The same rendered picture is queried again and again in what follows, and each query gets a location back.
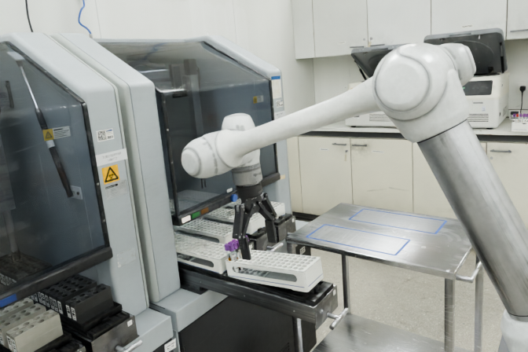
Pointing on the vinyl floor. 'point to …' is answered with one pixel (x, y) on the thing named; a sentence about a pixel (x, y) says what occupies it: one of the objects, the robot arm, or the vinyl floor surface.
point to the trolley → (335, 234)
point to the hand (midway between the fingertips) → (259, 247)
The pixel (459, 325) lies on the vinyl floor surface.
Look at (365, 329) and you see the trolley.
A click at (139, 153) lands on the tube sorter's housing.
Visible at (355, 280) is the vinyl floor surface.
